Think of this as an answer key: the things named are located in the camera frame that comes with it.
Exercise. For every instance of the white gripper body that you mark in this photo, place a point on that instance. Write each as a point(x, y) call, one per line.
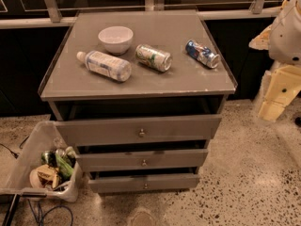
point(287, 37)

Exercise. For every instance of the grey drawer cabinet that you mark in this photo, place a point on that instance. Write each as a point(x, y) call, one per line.
point(187, 88)

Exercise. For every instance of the grey bottom drawer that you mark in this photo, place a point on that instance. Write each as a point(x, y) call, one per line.
point(144, 183)

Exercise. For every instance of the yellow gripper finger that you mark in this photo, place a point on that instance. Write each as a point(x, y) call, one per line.
point(270, 111)

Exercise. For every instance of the yellow brown snack packet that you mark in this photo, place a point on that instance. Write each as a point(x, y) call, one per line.
point(48, 176)

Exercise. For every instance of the green can in bin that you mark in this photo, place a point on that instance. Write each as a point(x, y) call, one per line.
point(48, 158)

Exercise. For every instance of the green snack bag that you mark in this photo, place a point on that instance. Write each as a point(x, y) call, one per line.
point(64, 166)

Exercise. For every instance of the white ceramic bowl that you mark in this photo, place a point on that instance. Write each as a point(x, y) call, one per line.
point(116, 39)

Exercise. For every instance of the metal railing frame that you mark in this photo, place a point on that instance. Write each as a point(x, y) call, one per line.
point(54, 13)

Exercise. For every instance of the grey drawer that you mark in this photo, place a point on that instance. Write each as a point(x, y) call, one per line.
point(148, 160)
point(144, 183)
point(138, 130)

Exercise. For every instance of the round floor drain cover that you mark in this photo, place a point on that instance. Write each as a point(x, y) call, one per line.
point(141, 217)

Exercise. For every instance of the black bar beside bin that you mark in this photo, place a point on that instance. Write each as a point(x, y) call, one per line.
point(13, 200)

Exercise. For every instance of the blue soda can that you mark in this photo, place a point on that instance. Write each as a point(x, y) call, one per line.
point(202, 54)

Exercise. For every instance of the clear plastic bin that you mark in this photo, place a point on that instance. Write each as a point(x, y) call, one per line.
point(44, 137)

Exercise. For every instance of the clear plastic water bottle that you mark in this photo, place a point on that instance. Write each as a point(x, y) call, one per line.
point(110, 66)

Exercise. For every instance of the grey middle drawer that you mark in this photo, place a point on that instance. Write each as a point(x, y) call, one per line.
point(148, 160)

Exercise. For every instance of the grey top drawer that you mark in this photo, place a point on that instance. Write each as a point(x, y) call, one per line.
point(138, 130)

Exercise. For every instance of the green white soda can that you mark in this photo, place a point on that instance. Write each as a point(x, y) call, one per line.
point(154, 58)

